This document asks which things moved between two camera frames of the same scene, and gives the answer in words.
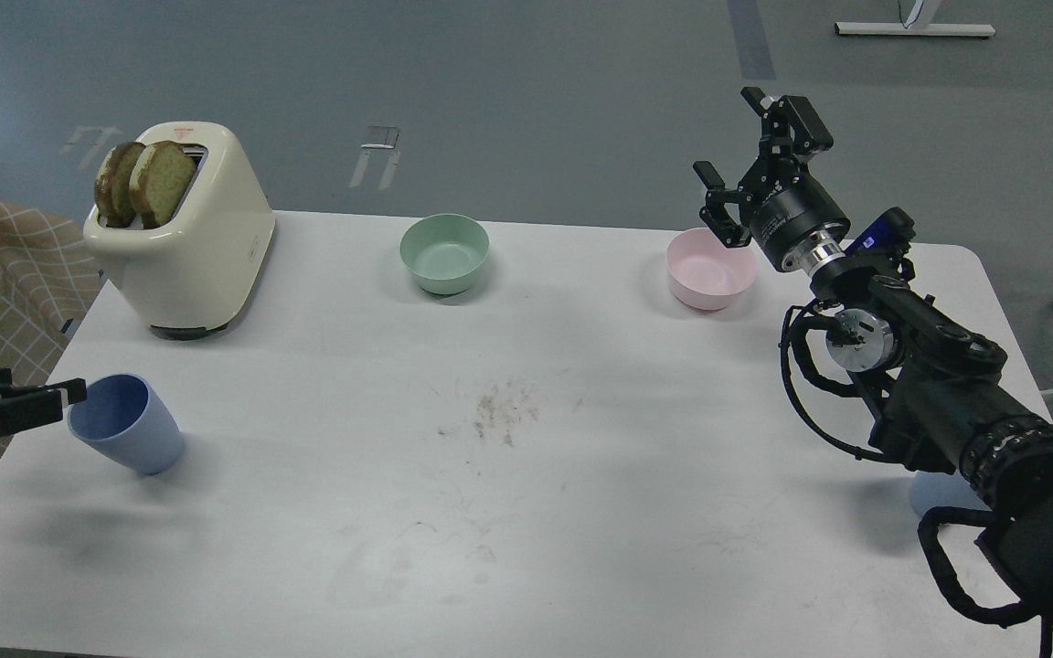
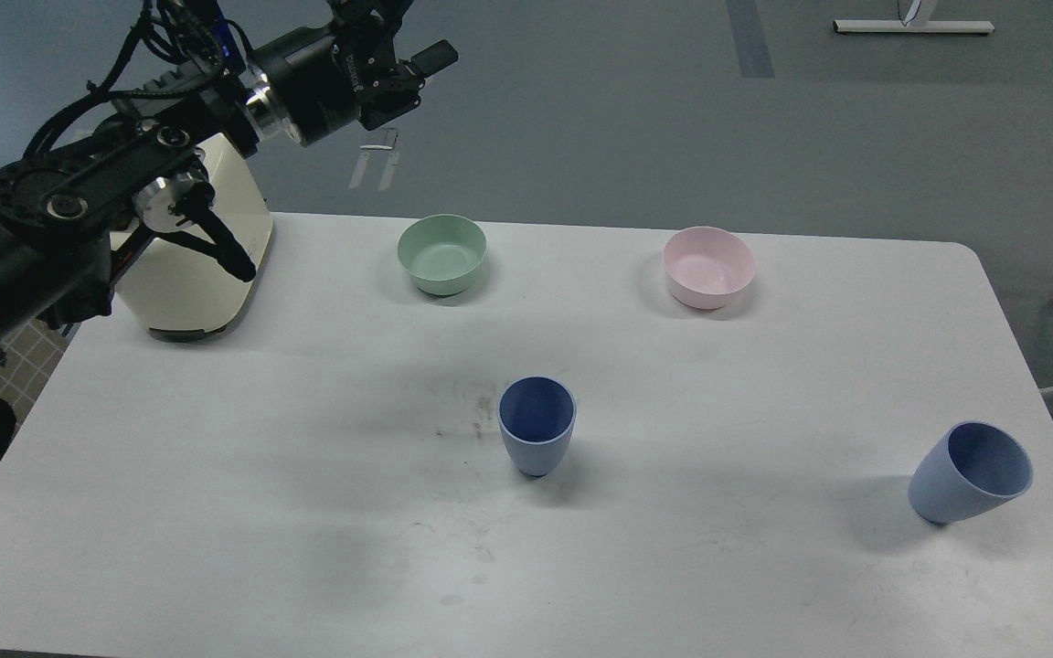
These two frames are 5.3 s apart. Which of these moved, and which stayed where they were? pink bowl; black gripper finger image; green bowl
Moved: black gripper finger image
Stayed: green bowl; pink bowl
